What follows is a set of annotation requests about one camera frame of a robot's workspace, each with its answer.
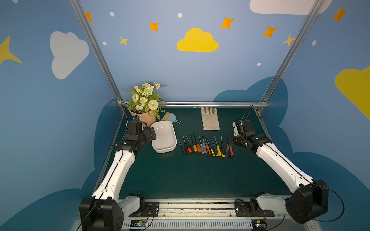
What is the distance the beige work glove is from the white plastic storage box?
26 cm

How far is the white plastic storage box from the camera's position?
0.95 meters

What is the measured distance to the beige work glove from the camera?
44.5 inches
